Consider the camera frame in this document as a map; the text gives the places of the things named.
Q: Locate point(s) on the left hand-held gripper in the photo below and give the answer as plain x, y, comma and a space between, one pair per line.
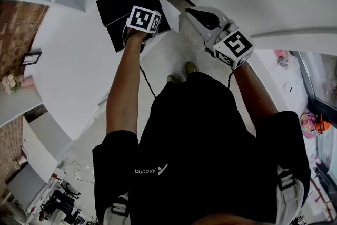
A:
143, 19

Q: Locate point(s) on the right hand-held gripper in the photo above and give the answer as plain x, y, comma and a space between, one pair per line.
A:
234, 47

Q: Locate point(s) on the black box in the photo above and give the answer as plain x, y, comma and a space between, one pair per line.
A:
118, 5

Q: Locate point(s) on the person's left forearm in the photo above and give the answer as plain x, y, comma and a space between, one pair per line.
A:
123, 81

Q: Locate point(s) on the person's right forearm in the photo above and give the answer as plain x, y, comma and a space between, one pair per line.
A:
252, 92

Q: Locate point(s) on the person's right shoe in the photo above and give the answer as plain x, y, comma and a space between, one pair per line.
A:
191, 68

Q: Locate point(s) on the person's shoe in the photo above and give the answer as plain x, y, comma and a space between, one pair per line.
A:
173, 79
191, 68

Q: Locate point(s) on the person's left shoe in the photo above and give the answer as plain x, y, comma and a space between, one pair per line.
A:
173, 79

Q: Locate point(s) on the clear round container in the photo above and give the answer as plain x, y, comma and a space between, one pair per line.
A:
285, 62

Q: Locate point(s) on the person's black T-shirt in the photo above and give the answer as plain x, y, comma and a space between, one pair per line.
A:
197, 139

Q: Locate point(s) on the window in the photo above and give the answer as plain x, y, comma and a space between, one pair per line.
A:
321, 79

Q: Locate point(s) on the pink vase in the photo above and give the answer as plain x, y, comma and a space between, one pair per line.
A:
27, 82

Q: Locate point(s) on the pale flower bunch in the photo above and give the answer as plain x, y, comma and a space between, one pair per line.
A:
9, 83

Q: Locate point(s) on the pink bag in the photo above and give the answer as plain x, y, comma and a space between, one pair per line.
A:
309, 125

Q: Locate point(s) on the orange object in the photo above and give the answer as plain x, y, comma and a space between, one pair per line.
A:
322, 123

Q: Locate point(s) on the white low cabinet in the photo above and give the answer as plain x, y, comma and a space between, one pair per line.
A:
37, 150

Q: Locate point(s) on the black office chair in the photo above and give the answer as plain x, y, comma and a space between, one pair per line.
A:
61, 201

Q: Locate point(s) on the black picture frame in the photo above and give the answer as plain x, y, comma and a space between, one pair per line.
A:
31, 58

